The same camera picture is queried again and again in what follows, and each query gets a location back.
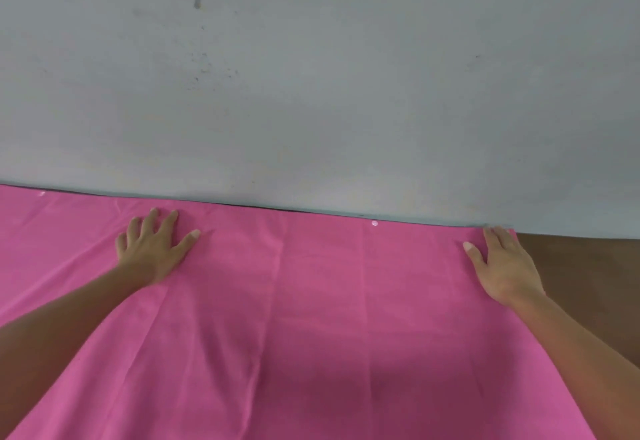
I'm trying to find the person's right hand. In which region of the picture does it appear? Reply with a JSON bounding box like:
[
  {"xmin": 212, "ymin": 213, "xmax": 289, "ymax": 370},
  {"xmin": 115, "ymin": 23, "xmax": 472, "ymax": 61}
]
[{"xmin": 462, "ymin": 226, "xmax": 546, "ymax": 306}]

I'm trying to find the person's left hand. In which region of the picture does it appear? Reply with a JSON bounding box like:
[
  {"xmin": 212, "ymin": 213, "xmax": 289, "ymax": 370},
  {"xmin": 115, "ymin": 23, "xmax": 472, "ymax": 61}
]
[{"xmin": 115, "ymin": 208, "xmax": 202, "ymax": 286}]

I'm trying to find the pink cloth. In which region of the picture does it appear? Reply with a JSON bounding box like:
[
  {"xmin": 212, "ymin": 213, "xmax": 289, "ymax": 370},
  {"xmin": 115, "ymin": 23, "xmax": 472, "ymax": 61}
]
[{"xmin": 0, "ymin": 184, "xmax": 596, "ymax": 440}]

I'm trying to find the person's left forearm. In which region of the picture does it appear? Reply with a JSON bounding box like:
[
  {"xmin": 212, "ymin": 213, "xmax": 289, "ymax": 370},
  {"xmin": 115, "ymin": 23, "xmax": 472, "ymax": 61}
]
[{"xmin": 0, "ymin": 262, "xmax": 157, "ymax": 438}]

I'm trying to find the person's right forearm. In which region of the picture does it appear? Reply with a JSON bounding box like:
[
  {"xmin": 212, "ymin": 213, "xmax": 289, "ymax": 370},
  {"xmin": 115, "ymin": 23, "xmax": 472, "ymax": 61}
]
[{"xmin": 509, "ymin": 290, "xmax": 640, "ymax": 440}]

